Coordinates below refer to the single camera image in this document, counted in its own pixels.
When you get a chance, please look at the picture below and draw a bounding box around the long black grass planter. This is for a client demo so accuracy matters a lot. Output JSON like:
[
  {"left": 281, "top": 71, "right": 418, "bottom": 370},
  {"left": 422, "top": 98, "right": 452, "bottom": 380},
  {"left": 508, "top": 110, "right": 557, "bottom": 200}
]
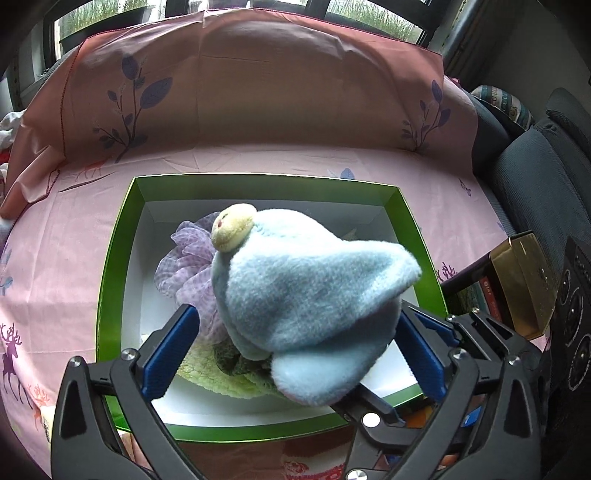
[
  {"left": 328, "top": 0, "right": 419, "bottom": 44},
  {"left": 59, "top": 0, "right": 153, "bottom": 51}
]

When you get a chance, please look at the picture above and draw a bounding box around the grey sofa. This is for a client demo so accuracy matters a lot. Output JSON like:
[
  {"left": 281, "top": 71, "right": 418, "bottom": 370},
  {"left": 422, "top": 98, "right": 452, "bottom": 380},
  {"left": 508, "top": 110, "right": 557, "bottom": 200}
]
[{"left": 471, "top": 88, "right": 591, "bottom": 259}]

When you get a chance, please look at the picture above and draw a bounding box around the striped patterned cushion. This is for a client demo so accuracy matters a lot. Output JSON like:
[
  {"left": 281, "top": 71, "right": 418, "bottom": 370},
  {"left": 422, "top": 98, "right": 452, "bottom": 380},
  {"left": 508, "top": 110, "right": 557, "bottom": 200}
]
[{"left": 471, "top": 84, "right": 536, "bottom": 130}]

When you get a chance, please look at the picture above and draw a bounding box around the pink deer-print bedsheet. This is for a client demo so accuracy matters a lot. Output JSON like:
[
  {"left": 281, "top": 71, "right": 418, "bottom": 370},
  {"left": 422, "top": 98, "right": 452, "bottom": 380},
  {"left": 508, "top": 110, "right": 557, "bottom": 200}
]
[{"left": 0, "top": 148, "right": 550, "bottom": 480}]

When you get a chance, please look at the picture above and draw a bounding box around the purple mesh cloth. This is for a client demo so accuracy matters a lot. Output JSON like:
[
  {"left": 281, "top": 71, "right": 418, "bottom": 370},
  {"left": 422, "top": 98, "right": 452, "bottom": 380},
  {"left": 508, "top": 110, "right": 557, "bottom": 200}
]
[{"left": 154, "top": 211, "right": 227, "bottom": 342}]

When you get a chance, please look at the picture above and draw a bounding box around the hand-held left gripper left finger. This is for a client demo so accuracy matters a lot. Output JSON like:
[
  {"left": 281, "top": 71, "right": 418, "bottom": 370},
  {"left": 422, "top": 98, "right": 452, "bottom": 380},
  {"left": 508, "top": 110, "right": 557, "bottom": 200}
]
[{"left": 51, "top": 304, "right": 201, "bottom": 480}]

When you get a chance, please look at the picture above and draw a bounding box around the white red-print towel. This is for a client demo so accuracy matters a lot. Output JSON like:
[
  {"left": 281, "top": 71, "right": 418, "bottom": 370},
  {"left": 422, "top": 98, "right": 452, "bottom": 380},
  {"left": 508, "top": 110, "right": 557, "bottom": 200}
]
[{"left": 277, "top": 438, "right": 356, "bottom": 480}]

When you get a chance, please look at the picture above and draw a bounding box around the yellow and white towel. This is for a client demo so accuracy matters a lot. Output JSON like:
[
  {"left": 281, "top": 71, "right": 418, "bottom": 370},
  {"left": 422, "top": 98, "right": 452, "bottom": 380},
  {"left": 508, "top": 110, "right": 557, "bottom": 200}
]
[{"left": 178, "top": 346, "right": 278, "bottom": 400}]

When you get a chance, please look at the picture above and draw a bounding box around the light blue plush toy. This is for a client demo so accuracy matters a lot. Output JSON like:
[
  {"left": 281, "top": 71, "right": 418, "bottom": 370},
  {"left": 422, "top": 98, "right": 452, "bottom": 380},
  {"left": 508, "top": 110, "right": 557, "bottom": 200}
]
[{"left": 210, "top": 203, "right": 422, "bottom": 408}]

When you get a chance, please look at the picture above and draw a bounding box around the grey curtain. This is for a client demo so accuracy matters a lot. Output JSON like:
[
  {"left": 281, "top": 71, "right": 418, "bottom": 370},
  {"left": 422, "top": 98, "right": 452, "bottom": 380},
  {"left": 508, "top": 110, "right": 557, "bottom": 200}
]
[{"left": 434, "top": 0, "right": 509, "bottom": 88}]

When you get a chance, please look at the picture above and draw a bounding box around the pile of light clothes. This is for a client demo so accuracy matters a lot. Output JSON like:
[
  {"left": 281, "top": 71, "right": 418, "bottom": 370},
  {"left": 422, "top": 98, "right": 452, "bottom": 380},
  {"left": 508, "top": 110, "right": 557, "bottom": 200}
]
[{"left": 0, "top": 113, "right": 24, "bottom": 167}]

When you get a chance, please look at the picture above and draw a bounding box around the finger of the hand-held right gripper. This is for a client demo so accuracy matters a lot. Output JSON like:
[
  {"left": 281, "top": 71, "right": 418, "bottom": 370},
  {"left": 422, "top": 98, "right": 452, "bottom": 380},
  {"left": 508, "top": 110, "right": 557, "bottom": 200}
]
[
  {"left": 406, "top": 307, "right": 541, "bottom": 370},
  {"left": 330, "top": 385, "right": 444, "bottom": 480}
]

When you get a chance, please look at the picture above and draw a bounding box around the green knit cloth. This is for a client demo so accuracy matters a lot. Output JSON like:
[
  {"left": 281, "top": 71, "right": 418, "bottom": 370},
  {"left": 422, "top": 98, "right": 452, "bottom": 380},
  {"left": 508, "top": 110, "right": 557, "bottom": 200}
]
[{"left": 212, "top": 344, "right": 273, "bottom": 377}]

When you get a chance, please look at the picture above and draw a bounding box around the dark green gold tea tin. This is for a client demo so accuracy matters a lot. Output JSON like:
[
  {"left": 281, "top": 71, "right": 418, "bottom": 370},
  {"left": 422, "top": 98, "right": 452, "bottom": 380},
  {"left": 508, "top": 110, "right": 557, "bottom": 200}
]
[{"left": 441, "top": 231, "right": 561, "bottom": 341}]

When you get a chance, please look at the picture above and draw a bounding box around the green cardboard box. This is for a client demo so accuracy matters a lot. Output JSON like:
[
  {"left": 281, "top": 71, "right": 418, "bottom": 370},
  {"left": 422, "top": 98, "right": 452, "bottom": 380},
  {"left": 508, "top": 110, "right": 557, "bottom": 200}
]
[{"left": 95, "top": 173, "right": 448, "bottom": 444}]

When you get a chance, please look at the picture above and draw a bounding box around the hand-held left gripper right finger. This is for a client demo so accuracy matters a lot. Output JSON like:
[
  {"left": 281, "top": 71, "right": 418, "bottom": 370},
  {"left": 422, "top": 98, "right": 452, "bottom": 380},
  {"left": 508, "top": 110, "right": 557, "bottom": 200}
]
[{"left": 396, "top": 310, "right": 541, "bottom": 480}]

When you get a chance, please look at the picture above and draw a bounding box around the dark window frame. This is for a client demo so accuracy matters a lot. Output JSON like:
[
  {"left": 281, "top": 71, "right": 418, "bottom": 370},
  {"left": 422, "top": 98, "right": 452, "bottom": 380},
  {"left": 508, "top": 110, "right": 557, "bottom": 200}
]
[{"left": 44, "top": 0, "right": 444, "bottom": 58}]

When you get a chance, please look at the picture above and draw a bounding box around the pink leaf-print cloth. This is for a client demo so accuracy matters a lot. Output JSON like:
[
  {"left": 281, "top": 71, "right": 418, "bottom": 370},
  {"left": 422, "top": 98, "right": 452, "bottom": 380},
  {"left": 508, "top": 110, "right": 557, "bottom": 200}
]
[{"left": 0, "top": 9, "right": 478, "bottom": 217}]

